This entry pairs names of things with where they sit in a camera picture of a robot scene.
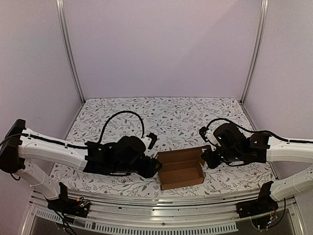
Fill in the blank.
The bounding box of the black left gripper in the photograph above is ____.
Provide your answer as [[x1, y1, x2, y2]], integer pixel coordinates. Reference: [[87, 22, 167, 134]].
[[112, 156, 162, 179]]

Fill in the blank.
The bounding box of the brown cardboard paper box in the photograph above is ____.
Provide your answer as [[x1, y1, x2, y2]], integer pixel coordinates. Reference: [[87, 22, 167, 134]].
[[156, 145, 210, 190]]

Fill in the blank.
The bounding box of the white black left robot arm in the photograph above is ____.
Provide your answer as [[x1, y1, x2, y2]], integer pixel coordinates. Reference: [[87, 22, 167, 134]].
[[0, 119, 162, 212]]

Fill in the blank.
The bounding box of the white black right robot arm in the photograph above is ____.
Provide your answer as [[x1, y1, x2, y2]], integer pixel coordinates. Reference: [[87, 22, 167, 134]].
[[199, 119, 313, 213]]

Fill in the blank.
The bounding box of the floral patterned table mat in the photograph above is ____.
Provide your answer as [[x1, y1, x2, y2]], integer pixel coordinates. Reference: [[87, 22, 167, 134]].
[[50, 97, 275, 197]]

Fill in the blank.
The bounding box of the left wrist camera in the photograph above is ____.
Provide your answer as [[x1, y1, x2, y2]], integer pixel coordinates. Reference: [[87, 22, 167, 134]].
[[141, 133, 157, 150]]

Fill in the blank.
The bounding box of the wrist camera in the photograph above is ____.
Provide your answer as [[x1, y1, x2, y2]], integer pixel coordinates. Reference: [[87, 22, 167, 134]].
[[141, 133, 157, 150], [199, 126, 218, 147]]

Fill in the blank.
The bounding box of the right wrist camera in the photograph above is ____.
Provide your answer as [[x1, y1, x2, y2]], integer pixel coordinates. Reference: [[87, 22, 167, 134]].
[[199, 126, 218, 147]]

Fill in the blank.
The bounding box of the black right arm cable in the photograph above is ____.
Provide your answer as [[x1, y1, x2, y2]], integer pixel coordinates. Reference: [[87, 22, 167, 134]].
[[206, 117, 313, 145]]

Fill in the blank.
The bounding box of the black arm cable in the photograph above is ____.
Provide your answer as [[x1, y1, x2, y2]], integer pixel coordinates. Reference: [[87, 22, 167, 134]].
[[97, 110, 145, 145], [206, 117, 313, 145]]

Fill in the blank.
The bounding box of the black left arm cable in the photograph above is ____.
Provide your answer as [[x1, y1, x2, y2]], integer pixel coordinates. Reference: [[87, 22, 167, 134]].
[[97, 110, 145, 145]]

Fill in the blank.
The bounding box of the aluminium front rail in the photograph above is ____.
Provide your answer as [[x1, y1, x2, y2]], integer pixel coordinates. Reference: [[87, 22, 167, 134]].
[[21, 190, 308, 235]]

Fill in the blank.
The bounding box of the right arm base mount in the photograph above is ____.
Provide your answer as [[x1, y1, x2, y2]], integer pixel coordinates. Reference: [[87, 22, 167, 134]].
[[236, 181, 279, 218]]

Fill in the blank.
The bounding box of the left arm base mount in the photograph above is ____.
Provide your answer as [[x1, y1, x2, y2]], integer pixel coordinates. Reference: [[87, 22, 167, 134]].
[[47, 182, 91, 218]]

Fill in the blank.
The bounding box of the right aluminium frame post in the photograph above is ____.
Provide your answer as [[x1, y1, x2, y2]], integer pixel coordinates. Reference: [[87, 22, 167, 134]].
[[240, 0, 268, 106]]

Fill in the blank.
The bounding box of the aluminium frame post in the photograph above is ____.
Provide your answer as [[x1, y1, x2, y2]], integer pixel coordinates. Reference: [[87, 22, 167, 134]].
[[56, 0, 86, 105], [240, 0, 268, 106]]

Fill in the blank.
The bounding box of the left aluminium frame post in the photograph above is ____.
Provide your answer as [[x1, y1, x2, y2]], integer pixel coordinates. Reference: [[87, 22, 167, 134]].
[[56, 0, 86, 105]]

